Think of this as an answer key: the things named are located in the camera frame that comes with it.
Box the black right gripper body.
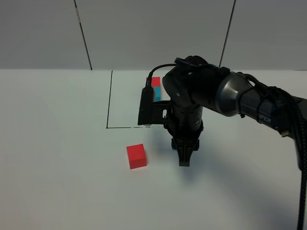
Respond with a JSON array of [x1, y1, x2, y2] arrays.
[[151, 100, 203, 144]]

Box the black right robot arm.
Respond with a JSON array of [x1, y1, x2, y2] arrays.
[[138, 56, 307, 173]]

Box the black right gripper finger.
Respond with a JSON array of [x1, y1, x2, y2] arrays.
[[174, 138, 197, 167], [171, 138, 200, 151]]

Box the template red cube block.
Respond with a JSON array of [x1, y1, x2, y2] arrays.
[[145, 77, 161, 87]]

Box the template blue cube block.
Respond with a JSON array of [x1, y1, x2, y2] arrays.
[[153, 86, 162, 102]]

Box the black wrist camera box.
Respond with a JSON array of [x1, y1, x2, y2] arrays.
[[138, 86, 154, 126]]

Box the black braided cable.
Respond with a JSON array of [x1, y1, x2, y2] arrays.
[[146, 57, 307, 230]]

